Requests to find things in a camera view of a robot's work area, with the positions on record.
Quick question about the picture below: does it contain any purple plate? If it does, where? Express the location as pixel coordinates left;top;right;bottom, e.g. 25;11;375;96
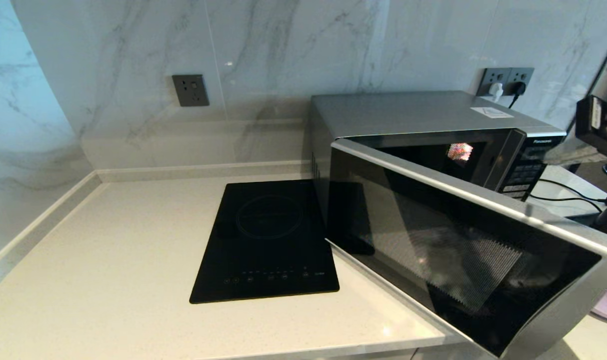
590;290;607;324

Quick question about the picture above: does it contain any black glass microwave door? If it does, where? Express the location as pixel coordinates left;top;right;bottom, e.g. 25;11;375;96
326;138;607;360

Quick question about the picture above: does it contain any black power plug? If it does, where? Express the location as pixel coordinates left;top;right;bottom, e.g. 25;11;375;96
508;81;527;109

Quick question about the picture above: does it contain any white paper sticker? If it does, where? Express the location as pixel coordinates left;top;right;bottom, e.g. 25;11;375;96
469;106;514;119

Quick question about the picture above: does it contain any black induction cooktop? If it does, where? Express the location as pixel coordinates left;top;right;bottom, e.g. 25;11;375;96
189;180;340;304

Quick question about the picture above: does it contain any black power cable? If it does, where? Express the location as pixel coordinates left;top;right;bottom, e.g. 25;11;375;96
536;178;607;205
527;196;604;213

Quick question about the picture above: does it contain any grey wall socket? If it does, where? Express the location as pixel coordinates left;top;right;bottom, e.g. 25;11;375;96
477;68;510;98
172;74;210;108
507;67;535;96

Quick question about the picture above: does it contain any white power cable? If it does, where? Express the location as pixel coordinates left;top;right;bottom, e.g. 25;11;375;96
526;197;557;222

